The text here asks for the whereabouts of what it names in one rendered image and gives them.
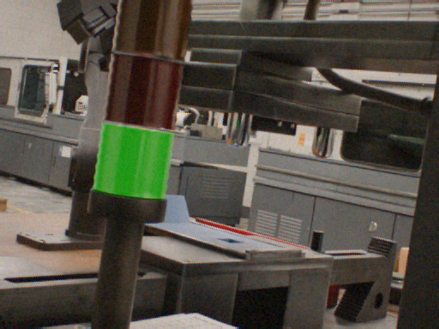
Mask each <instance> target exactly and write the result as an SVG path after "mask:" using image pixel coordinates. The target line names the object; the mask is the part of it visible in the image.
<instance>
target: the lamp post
mask: <svg viewBox="0 0 439 329"><path fill-rule="evenodd" d="M166 207H167V199H166V198H163V199H154V198H137V197H132V196H126V195H122V194H110V193H107V192H104V191H98V190H97V189H94V188H91V190H90V194H89V198H88V208H87V211H88V213H91V214H92V215H94V216H98V217H101V218H106V222H105V231H104V241H103V245H102V250H101V256H100V265H99V274H98V279H97V289H96V294H95V298H94V304H93V318H92V323H91V327H90V329H130V323H131V314H132V309H133V304H134V299H135V285H136V280H137V275H138V266H139V261H140V256H141V243H142V238H143V233H144V224H159V223H163V222H165V211H166Z"/></svg>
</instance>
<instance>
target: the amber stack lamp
mask: <svg viewBox="0 0 439 329"><path fill-rule="evenodd" d="M193 2H194V0H119V3H118V6H117V11H118V13H117V16H116V27H115V29H114V31H115V36H114V38H113V40H112V43H113V47H112V50H111V52H115V53H117V54H125V55H131V56H142V57H151V58H155V59H163V60H166V61H169V62H173V63H185V56H186V53H187V45H188V42H189V39H188V34H189V31H190V22H191V13H192V10H193V9H194V6H193Z"/></svg>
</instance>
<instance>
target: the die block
mask: <svg viewBox="0 0 439 329"><path fill-rule="evenodd" d="M138 267H140V268H144V269H150V270H154V271H156V272H160V273H163V274H165V275H167V278H166V282H165V296H164V301H163V305H162V313H161V314H156V315H150V316H137V317H131V322H137V321H141V320H148V319H156V318H160V317H165V316H169V315H177V314H194V313H196V314H200V315H204V316H206V317H208V318H209V319H213V320H215V321H218V322H221V323H223V324H225V325H229V326H233V327H235V328H240V329H322V328H323V323H324V319H325V310H326V306H327V300H328V288H329V285H330V279H331V271H332V267H323V268H312V269H291V270H280V271H270V272H238V273H228V274H217V275H196V276H185V277H183V276H181V275H177V274H175V273H172V272H168V271H166V270H163V269H161V268H158V267H156V266H150V265H148V264H146V263H144V262H140V261H139V266H138Z"/></svg>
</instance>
